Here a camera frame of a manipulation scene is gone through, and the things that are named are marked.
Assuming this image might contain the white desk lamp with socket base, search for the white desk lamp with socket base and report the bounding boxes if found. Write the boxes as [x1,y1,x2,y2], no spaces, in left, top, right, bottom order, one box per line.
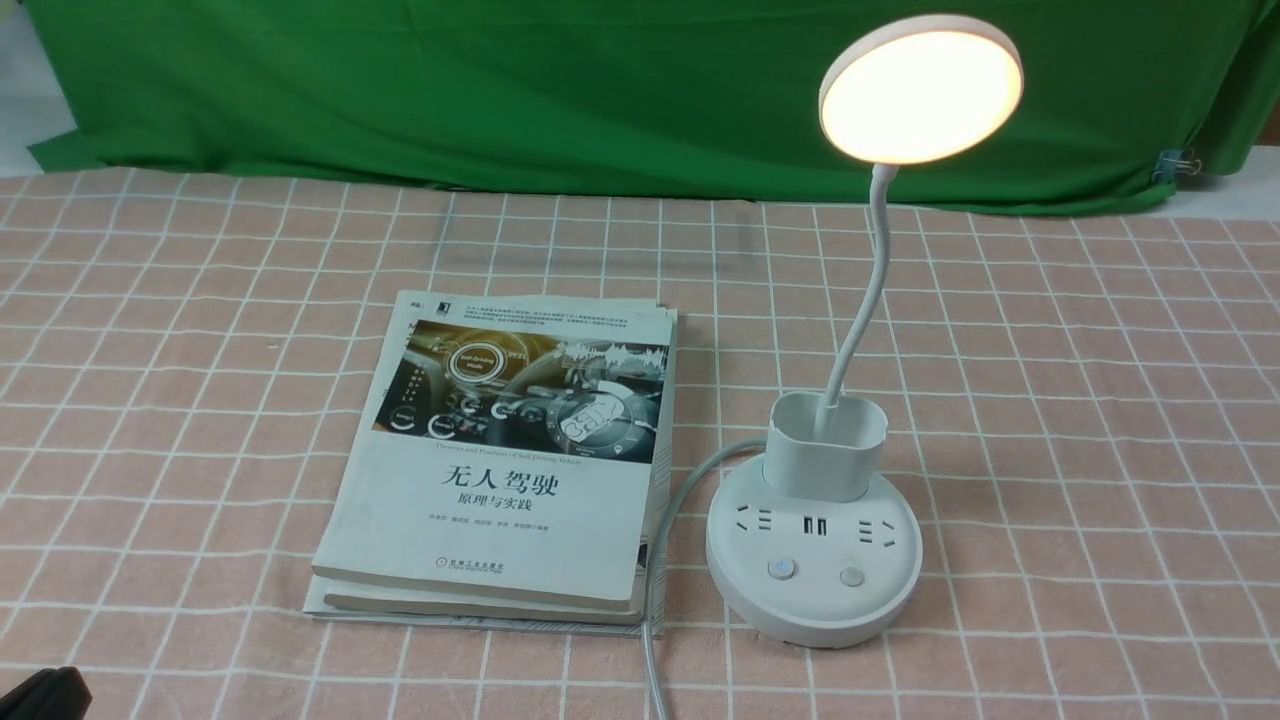
[705,14,1025,650]

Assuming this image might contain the white self-driving textbook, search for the white self-driving textbook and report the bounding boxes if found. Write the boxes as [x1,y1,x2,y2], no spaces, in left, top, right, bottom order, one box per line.
[306,290,678,625]

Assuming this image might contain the pink checkered tablecloth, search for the pink checkered tablecloth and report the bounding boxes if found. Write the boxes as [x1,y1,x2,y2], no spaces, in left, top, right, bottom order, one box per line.
[1,172,1279,719]

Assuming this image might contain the green backdrop cloth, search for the green backdrop cloth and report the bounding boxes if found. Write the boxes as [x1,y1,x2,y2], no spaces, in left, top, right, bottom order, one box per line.
[26,1,1277,215]

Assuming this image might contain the blue binder clip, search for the blue binder clip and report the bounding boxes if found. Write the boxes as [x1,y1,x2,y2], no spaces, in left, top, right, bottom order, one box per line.
[1152,147,1203,184]

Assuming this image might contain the black object at corner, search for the black object at corner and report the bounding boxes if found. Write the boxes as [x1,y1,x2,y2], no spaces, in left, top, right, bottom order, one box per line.
[1,666,93,720]

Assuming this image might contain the grey lamp power cable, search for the grey lamp power cable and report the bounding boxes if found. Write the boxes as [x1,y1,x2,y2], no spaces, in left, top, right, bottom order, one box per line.
[643,438,769,720]

